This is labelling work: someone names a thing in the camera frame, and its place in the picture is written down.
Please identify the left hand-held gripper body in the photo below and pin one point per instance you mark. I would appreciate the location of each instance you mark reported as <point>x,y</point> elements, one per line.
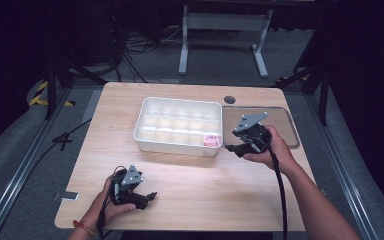
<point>126,186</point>

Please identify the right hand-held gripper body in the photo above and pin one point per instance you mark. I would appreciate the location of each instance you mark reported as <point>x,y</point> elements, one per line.
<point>253,131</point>

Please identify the small pink item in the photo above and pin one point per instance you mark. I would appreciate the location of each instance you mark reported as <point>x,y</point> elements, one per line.
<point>212,140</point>

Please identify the white compartment storage box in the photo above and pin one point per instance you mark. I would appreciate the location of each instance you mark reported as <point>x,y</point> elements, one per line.
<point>178,125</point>

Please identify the person's left hand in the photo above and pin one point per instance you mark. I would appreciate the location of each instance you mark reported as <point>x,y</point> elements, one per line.
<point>108,208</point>

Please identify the person's right hand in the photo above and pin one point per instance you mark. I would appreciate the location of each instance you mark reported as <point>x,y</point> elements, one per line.
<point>278,150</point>

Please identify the clear plastic box lid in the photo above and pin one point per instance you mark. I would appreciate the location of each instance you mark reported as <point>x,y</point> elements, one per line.
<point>280,120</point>

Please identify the grey tape piece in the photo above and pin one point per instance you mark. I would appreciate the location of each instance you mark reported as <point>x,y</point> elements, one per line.
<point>67,196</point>

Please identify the black tripod stand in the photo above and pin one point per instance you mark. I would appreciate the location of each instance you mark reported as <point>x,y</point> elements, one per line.
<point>323,90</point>
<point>51,86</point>

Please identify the yellow black floor tape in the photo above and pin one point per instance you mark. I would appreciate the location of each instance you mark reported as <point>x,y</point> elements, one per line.
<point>38,96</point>

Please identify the white metal desk frame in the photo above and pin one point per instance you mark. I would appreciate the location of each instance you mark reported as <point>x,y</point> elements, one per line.
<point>225,21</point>

